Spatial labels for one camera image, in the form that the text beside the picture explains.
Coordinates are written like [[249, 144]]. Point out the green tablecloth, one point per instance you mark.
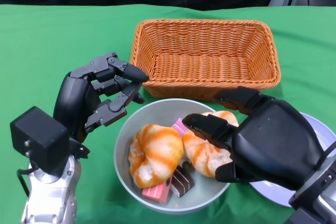
[[39, 51]]

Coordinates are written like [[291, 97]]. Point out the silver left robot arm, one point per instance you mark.
[[52, 197]]

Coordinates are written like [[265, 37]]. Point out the large pink layered cake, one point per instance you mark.
[[156, 193]]

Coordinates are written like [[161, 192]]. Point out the chocolate layered cake slice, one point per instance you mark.
[[182, 183]]

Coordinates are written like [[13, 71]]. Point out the orange-striped bread with dark hole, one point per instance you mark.
[[204, 158]]

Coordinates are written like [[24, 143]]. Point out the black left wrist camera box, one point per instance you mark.
[[39, 140]]

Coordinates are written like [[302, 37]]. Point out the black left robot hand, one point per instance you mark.
[[71, 98]]

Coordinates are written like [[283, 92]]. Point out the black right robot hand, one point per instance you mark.
[[275, 142]]

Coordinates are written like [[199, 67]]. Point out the grey-green ribbed bowl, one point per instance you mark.
[[162, 111]]

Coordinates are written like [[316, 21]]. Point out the small pink striped cake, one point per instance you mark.
[[178, 127]]

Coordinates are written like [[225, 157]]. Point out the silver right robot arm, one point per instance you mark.
[[320, 179]]

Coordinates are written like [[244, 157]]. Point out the white round plate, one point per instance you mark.
[[323, 132]]

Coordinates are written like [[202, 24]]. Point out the orange-striped bread without dark hole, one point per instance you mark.
[[157, 150]]

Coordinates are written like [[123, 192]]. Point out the orange wicker basket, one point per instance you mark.
[[204, 64]]

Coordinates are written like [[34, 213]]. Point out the small green ball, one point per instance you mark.
[[187, 165]]

